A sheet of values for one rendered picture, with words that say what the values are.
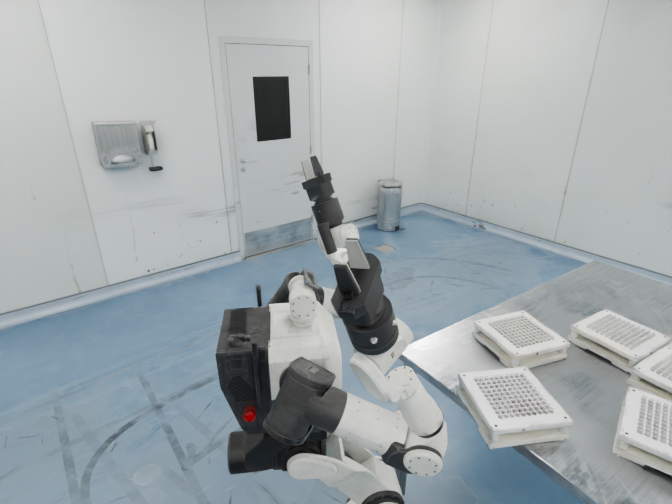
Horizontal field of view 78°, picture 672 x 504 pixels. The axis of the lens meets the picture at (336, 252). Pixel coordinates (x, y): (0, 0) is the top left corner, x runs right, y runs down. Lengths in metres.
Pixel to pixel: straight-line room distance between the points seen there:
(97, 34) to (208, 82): 0.88
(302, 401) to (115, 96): 3.33
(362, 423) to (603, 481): 0.73
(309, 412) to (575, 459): 0.82
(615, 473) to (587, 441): 0.11
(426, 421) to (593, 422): 0.79
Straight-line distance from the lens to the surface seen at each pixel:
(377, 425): 0.93
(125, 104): 3.93
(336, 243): 1.28
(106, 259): 4.13
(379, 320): 0.69
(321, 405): 0.90
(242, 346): 1.03
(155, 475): 2.51
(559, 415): 1.45
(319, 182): 1.25
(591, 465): 1.46
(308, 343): 1.02
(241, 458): 1.33
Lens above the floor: 1.84
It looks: 23 degrees down
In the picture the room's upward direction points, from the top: straight up
